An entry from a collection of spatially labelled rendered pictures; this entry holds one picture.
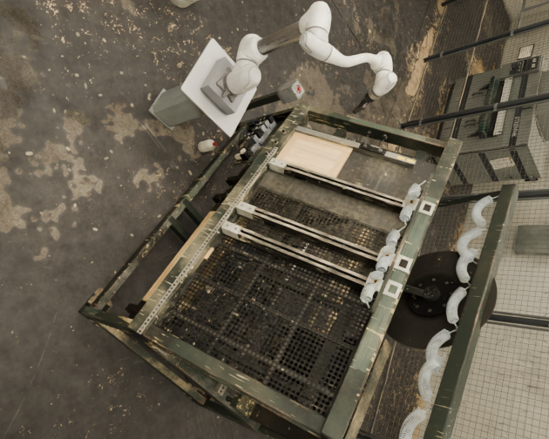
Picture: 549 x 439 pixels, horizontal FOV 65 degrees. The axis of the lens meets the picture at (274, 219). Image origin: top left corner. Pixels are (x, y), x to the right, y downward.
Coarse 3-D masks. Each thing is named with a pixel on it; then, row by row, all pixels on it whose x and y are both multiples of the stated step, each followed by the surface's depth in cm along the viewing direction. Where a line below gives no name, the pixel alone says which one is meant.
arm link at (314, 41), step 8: (304, 32) 243; (312, 32) 243; (320, 32) 243; (304, 40) 241; (312, 40) 241; (320, 40) 243; (328, 40) 247; (304, 48) 245; (312, 48) 243; (320, 48) 244; (328, 48) 246; (312, 56) 249; (320, 56) 248; (328, 56) 248
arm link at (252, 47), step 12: (312, 12) 246; (324, 12) 245; (300, 24) 253; (312, 24) 244; (324, 24) 244; (252, 36) 290; (276, 36) 269; (288, 36) 263; (300, 36) 259; (240, 48) 290; (252, 48) 283; (264, 48) 279; (276, 48) 276; (252, 60) 288
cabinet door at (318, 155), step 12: (288, 144) 334; (300, 144) 333; (312, 144) 332; (324, 144) 331; (336, 144) 329; (288, 156) 326; (300, 156) 325; (312, 156) 324; (324, 156) 323; (336, 156) 322; (348, 156) 321; (312, 168) 317; (324, 168) 316; (336, 168) 314
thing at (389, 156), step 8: (296, 128) 341; (304, 128) 340; (312, 136) 337; (320, 136) 333; (328, 136) 332; (344, 144) 326; (352, 144) 325; (360, 144) 324; (368, 152) 321; (392, 160) 315; (400, 160) 311; (416, 160) 310
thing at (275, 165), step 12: (276, 168) 316; (288, 168) 311; (300, 168) 310; (312, 180) 307; (324, 180) 301; (336, 180) 300; (348, 192) 297; (360, 192) 291; (372, 192) 291; (420, 192) 267; (384, 204) 288; (396, 204) 283; (408, 204) 278; (432, 204) 276
